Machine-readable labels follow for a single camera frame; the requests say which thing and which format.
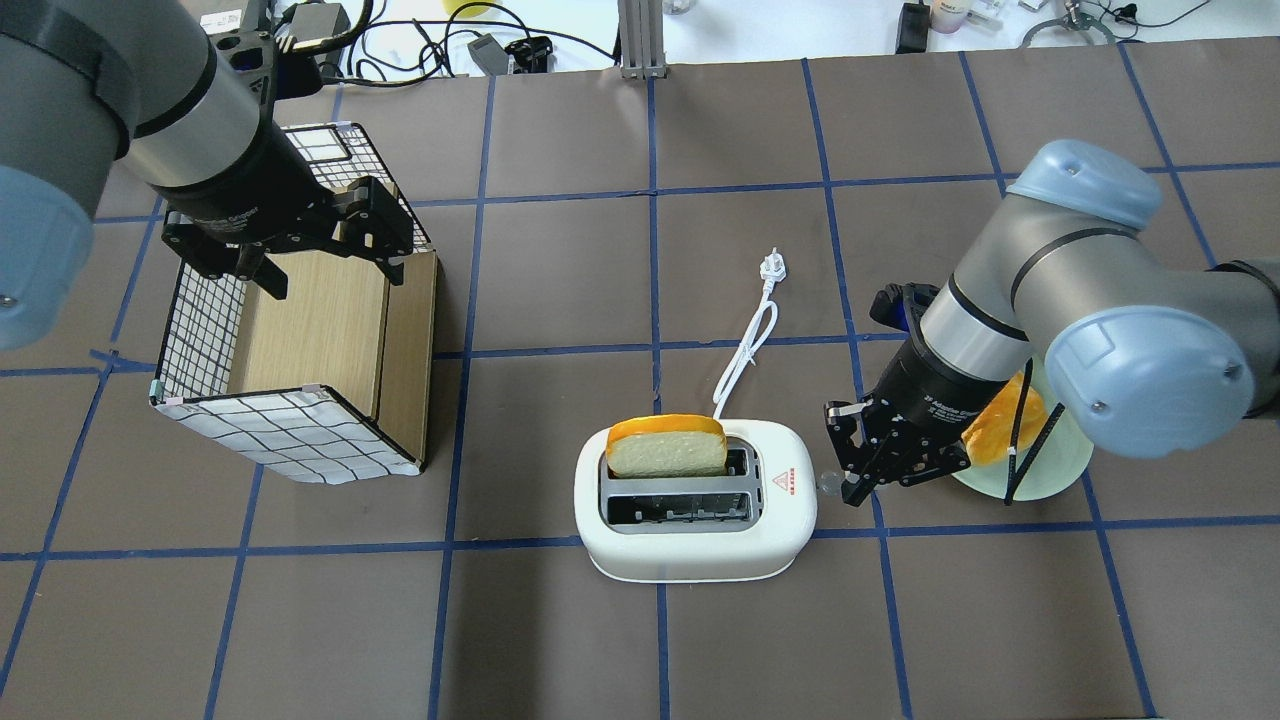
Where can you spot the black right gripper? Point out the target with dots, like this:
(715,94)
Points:
(927,385)

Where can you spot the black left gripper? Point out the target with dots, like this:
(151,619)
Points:
(258,184)

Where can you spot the white toaster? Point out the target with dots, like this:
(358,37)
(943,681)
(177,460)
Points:
(748,522)

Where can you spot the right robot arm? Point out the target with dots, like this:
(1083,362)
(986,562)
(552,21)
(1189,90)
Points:
(1147,360)

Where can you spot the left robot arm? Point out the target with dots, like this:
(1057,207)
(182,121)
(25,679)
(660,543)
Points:
(88,83)

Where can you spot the toast slice in toaster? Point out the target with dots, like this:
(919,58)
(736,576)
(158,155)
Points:
(666,446)

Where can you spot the golden bread roll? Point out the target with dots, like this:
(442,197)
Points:
(986,440)

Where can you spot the green plate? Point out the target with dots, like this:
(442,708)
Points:
(1061,459)

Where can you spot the black power adapter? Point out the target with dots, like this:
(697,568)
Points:
(913,28)

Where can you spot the wire basket with checked cloth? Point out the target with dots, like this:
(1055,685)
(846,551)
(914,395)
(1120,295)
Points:
(328,385)

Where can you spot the aluminium frame post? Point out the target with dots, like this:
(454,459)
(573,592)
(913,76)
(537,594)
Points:
(640,32)

